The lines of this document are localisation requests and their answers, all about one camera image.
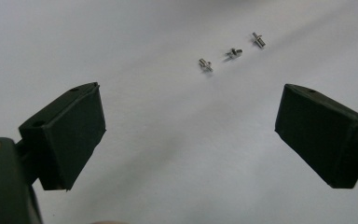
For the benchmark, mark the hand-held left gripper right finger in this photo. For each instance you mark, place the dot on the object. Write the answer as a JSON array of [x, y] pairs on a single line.
[[320, 133]]

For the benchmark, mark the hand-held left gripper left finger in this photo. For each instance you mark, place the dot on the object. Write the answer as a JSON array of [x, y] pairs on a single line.
[[68, 137]]

